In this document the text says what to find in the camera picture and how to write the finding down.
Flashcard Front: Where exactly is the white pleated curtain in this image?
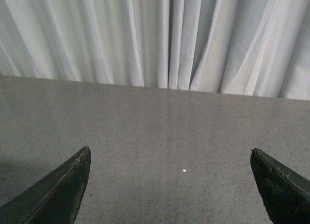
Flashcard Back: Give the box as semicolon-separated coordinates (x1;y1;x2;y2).
0;0;310;100

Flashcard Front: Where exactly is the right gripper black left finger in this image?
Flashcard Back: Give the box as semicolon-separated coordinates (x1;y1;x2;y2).
0;146;91;224

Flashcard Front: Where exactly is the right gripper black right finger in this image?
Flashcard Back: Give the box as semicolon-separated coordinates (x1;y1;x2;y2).
250;148;310;224

